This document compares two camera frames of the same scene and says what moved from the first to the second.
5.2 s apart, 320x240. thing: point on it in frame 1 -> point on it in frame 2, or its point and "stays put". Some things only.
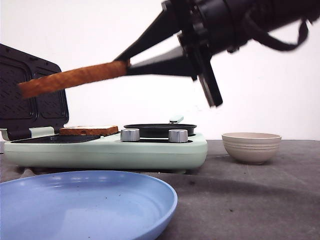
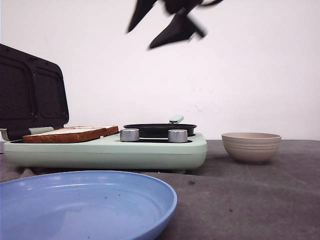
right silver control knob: [178, 135] stays put
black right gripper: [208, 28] -> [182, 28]
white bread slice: [118, 68] -> [64, 134]
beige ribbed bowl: [251, 148] stays put
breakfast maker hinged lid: [19, 114] stays put
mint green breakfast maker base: [43, 148] stays put
